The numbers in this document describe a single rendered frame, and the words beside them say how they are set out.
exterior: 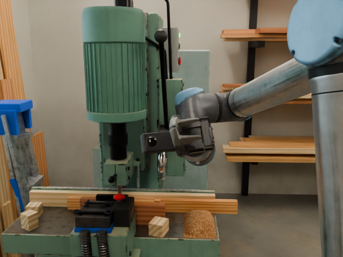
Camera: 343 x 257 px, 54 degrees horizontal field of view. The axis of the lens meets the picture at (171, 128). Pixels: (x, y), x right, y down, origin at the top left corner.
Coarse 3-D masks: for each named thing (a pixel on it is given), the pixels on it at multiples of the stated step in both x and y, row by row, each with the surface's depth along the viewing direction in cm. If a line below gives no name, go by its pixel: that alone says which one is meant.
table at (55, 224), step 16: (48, 208) 108; (64, 208) 108; (16, 224) 97; (48, 224) 97; (64, 224) 97; (176, 224) 97; (16, 240) 92; (32, 240) 92; (48, 240) 92; (64, 240) 92; (144, 240) 90; (160, 240) 90; (176, 240) 90; (192, 240) 89; (208, 240) 89; (144, 256) 91; (160, 256) 91; (176, 256) 91; (192, 256) 90; (208, 256) 90
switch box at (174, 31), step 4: (164, 28) 120; (172, 28) 120; (176, 28) 120; (172, 32) 120; (176, 32) 120; (172, 36) 121; (176, 36) 120; (172, 40) 121; (176, 40) 121; (164, 44) 121; (172, 44) 121; (176, 44) 121; (172, 48) 121; (176, 48) 121; (172, 52) 122; (176, 52) 122; (172, 56) 122; (176, 56) 122; (168, 60) 122; (172, 60) 122; (176, 60) 122; (168, 64) 123; (172, 64) 123; (176, 64) 123; (168, 68) 123; (172, 68) 123; (176, 68) 123
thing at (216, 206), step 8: (72, 200) 106; (168, 200) 104; (176, 200) 104; (184, 200) 104; (192, 200) 104; (200, 200) 104; (208, 200) 104; (216, 200) 104; (224, 200) 104; (232, 200) 104; (72, 208) 106; (168, 208) 105; (176, 208) 104; (184, 208) 104; (192, 208) 104; (200, 208) 104; (208, 208) 104; (216, 208) 104; (224, 208) 104; (232, 208) 103
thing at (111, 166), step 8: (128, 152) 110; (112, 160) 102; (120, 160) 102; (128, 160) 102; (104, 168) 99; (112, 168) 99; (120, 168) 98; (128, 168) 100; (104, 176) 99; (120, 176) 99; (128, 176) 101; (112, 184) 100; (120, 184) 99
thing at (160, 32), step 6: (162, 30) 86; (156, 36) 86; (162, 36) 85; (162, 42) 87; (162, 48) 89; (162, 54) 90; (162, 60) 92; (162, 66) 93; (162, 72) 95; (162, 78) 96; (162, 84) 98; (162, 90) 100; (162, 96) 102; (162, 126) 113; (168, 126) 113
